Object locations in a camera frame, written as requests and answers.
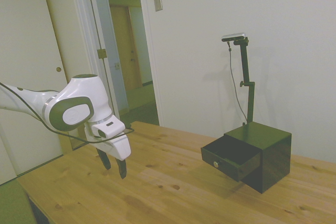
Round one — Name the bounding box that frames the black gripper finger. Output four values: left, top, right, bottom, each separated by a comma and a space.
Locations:
96, 147, 112, 170
114, 157, 129, 180

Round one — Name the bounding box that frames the black camera stand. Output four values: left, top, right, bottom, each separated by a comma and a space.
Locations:
233, 37, 256, 124

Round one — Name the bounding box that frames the black drawer cabinet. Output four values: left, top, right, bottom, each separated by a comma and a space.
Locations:
224, 121, 292, 195

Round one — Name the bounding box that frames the plain white closet door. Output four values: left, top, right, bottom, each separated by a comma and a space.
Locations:
40, 0, 98, 152

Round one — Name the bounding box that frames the silver camera on stand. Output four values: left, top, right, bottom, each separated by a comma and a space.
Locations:
222, 32, 248, 42

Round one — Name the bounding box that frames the grey camera cable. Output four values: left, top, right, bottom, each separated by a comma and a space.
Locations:
227, 41, 249, 126

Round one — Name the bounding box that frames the white closet door with pull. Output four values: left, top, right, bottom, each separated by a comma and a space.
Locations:
0, 0, 75, 183

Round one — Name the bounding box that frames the wooden hallway door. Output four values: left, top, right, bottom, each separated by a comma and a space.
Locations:
109, 4, 143, 90

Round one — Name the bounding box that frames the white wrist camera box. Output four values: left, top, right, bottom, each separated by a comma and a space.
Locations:
91, 118, 125, 140

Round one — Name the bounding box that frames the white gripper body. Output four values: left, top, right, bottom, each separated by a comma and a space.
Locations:
83, 126, 132, 162

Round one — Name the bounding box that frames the open white room door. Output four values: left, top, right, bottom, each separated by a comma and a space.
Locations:
86, 0, 130, 116

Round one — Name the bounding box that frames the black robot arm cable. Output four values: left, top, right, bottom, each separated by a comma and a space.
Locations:
0, 82, 135, 144

